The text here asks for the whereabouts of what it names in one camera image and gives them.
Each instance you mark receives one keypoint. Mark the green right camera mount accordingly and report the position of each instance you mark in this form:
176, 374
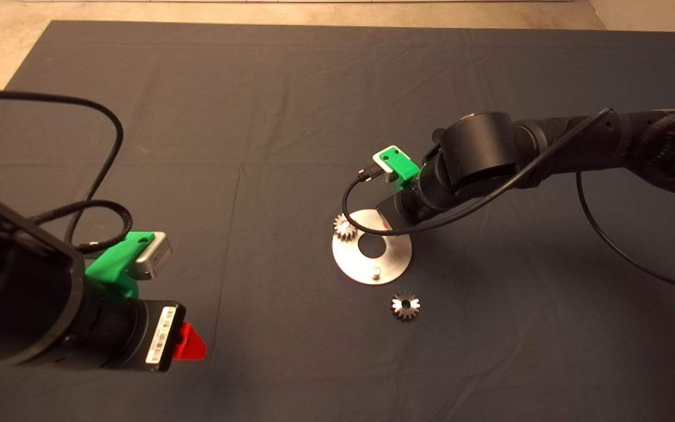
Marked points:
405, 167

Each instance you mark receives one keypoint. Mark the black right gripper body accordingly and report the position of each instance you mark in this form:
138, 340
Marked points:
408, 208

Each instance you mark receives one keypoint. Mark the round metal carrier plate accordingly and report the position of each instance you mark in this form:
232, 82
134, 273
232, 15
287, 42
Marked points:
372, 269

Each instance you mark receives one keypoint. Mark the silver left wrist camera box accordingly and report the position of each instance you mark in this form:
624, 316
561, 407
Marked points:
156, 258

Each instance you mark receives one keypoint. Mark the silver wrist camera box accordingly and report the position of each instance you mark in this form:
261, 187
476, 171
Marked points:
385, 170
156, 258

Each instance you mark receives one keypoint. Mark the dark steel planetary gear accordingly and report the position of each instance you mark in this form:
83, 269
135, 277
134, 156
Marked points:
413, 310

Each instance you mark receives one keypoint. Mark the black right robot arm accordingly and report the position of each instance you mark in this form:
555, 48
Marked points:
478, 149

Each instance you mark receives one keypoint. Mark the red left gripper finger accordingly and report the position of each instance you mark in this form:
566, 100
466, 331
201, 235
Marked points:
192, 346

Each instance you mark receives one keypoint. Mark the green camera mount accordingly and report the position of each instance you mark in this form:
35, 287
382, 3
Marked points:
112, 264
405, 167

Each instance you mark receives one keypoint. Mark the bright steel planetary gear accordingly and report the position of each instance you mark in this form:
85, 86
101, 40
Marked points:
346, 230

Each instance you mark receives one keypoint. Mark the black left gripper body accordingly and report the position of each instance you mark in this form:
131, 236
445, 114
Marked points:
120, 331

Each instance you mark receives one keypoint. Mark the dark grey table cloth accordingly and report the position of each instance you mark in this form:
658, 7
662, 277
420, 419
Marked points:
337, 88

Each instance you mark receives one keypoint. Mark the green left camera mount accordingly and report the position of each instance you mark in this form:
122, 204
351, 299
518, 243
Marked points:
112, 264

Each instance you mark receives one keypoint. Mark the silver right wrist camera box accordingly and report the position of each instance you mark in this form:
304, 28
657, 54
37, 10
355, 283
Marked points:
385, 170

